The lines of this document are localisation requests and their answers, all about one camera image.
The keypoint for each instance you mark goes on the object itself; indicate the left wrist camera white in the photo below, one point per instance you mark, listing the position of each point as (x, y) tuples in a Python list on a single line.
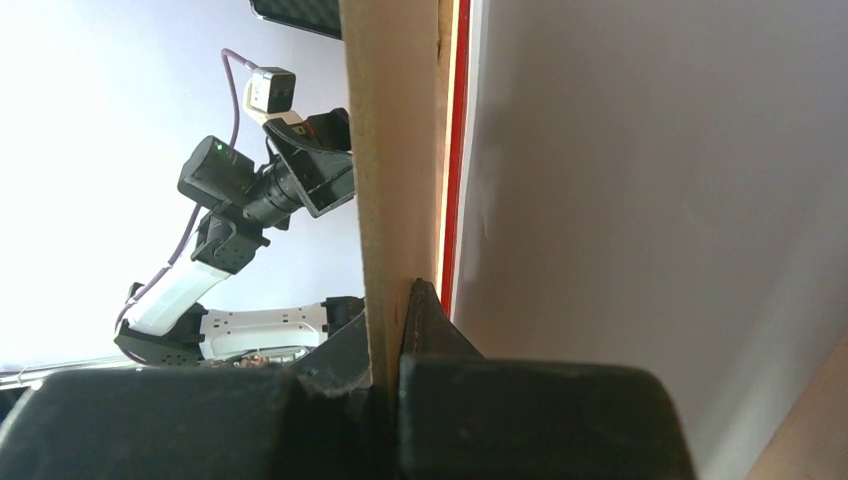
[(269, 94)]

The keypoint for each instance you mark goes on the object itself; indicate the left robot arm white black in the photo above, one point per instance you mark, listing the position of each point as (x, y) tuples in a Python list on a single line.
[(163, 322)]

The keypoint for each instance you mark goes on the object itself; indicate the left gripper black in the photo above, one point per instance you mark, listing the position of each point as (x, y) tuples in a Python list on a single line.
[(318, 155)]

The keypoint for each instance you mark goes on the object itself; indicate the black foam-lined case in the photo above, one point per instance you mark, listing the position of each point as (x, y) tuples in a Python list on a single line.
[(320, 17)]

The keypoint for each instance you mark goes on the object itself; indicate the brown backing board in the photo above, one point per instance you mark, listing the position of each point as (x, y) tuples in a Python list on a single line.
[(399, 57)]

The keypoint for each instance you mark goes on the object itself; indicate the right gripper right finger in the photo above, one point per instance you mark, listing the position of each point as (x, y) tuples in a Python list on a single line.
[(461, 415)]

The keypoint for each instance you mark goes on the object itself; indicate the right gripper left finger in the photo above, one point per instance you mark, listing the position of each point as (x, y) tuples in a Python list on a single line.
[(274, 422)]

